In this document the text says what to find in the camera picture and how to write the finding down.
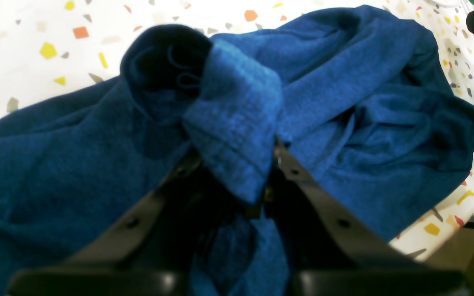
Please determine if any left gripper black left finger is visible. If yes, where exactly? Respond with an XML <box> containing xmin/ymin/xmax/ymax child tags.
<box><xmin>7</xmin><ymin>152</ymin><xmax>242</xmax><ymax>296</ymax></box>

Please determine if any navy blue t-shirt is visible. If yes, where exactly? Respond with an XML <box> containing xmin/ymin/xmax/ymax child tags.
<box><xmin>0</xmin><ymin>5</ymin><xmax>474</xmax><ymax>296</ymax></box>

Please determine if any terrazzo patterned tablecloth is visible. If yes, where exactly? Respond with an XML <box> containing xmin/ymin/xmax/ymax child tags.
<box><xmin>0</xmin><ymin>0</ymin><xmax>474</xmax><ymax>261</ymax></box>

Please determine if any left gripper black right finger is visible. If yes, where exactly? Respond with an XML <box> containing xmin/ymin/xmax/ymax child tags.
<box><xmin>245</xmin><ymin>140</ymin><xmax>468</xmax><ymax>296</ymax></box>

